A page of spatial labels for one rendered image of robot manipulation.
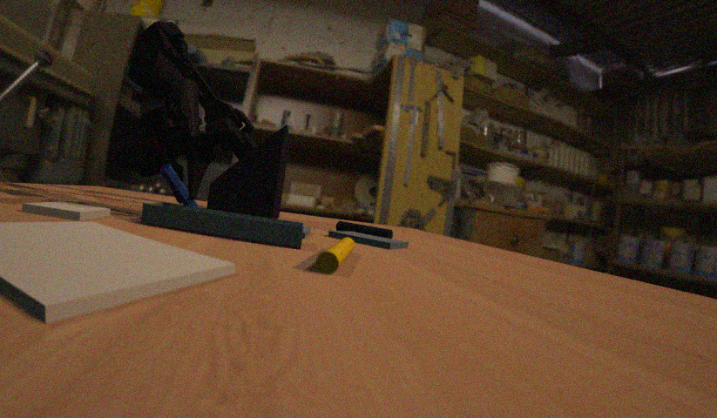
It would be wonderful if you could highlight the yellow cylinder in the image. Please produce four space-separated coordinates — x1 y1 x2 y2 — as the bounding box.
316 238 355 274

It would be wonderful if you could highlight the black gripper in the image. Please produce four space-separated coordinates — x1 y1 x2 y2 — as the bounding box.
125 101 243 199

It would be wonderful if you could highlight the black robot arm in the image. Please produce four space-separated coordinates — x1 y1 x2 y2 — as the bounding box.
127 21 258 160

